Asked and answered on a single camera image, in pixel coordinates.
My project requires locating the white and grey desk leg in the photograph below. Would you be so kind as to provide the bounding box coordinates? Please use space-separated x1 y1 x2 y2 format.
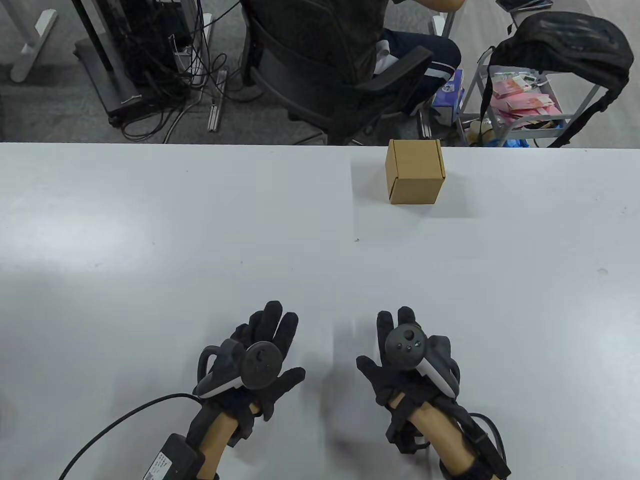
431 12 458 37

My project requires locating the person's left hand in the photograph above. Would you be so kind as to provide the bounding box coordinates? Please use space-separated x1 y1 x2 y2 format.
200 300 306 422

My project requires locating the black backpack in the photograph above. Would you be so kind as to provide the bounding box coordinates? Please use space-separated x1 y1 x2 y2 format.
480 11 635 148

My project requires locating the small brown cardboard mailer box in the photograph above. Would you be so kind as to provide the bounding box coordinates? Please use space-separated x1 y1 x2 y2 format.
385 139 446 205

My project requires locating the tangle of black cables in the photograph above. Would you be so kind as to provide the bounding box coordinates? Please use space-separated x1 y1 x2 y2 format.
117 0 228 142

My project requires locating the pile of pink packets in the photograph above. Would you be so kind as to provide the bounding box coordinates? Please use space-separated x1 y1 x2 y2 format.
491 75 563 126

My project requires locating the blue and white carton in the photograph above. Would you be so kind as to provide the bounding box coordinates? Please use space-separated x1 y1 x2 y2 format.
431 69 465 126

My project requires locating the black office chair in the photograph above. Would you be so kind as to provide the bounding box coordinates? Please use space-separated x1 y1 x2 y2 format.
240 0 436 146

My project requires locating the person's left forearm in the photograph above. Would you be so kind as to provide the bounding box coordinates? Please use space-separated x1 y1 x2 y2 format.
187 397 262 480

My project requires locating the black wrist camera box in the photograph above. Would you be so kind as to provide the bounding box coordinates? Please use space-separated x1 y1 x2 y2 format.
450 400 512 480
142 433 206 480

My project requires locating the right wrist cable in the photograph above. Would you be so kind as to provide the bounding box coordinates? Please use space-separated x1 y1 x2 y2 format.
470 411 507 461

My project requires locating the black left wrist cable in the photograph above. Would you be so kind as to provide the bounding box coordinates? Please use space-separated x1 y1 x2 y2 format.
59 394 201 480

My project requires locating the black hand controller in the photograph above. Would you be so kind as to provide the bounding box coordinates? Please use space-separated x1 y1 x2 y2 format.
194 339 284 399
384 325 461 399

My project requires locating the grey metal floor stand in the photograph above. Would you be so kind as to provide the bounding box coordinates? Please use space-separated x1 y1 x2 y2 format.
70 0 201 127

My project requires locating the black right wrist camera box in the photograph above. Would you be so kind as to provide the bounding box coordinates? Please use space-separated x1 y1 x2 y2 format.
450 400 512 480

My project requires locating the black right hand controller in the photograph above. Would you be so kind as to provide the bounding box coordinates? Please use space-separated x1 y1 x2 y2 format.
384 325 461 399

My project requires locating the person's right hand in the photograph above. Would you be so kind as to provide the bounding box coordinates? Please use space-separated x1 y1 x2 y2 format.
356 306 461 408

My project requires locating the white desk foot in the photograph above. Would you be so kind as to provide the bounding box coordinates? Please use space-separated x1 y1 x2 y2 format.
10 0 58 83

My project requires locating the black left hand controller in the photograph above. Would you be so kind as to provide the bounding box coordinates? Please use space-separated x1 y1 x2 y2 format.
194 339 284 399

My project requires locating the grey metal cart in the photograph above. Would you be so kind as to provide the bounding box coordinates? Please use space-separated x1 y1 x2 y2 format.
457 47 603 148

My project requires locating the dark flat device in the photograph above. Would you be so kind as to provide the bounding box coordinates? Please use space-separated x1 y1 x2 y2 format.
496 0 553 12

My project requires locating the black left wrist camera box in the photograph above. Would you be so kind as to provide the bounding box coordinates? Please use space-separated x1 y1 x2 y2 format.
142 433 206 480

